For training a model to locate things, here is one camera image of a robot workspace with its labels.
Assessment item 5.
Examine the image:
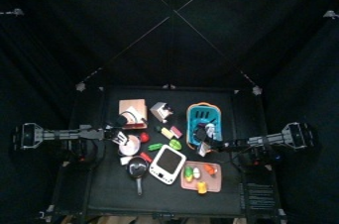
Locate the white toy pot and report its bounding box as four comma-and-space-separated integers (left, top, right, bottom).
118, 134, 142, 157

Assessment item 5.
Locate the teal basket orange rim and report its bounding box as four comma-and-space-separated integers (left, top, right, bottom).
186, 101, 224, 151

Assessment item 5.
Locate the red toy tomato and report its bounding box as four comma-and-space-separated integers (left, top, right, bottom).
139, 131, 152, 144

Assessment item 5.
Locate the red striped toy bacon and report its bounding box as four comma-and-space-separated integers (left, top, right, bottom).
170, 125, 184, 140

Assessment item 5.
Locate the small white toy piece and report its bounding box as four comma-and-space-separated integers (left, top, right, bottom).
119, 156, 134, 167

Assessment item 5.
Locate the light green sliced toy vegetable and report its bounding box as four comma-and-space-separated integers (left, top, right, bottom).
168, 138, 184, 152

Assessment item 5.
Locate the orange toy carrot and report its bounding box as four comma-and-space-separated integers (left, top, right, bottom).
203, 164, 219, 176

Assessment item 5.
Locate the small red toy piece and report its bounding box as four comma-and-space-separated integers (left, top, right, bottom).
139, 151, 154, 164

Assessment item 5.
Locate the green toy pepper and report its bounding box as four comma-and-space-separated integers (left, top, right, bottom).
147, 142, 164, 152

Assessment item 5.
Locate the yellow toy butter white base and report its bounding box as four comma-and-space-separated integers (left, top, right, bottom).
159, 127, 175, 141

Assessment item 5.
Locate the green yellow toy vegetable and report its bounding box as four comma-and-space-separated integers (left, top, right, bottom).
183, 166, 195, 183

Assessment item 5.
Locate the black toy frying pan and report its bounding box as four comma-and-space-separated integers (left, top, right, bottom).
126, 155, 151, 198

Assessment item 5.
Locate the white toy stove black top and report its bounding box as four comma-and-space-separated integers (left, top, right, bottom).
148, 144, 188, 186

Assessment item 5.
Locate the white toy knife block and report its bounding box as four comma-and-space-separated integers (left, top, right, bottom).
148, 101, 175, 124

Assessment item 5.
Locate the pink cutting board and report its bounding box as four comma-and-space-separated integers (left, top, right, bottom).
179, 160, 224, 193

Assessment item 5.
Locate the yellow toy corn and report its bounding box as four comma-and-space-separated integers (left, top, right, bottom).
196, 180, 210, 195

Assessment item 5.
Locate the black cable loop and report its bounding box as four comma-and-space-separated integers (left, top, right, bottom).
114, 110, 147, 128

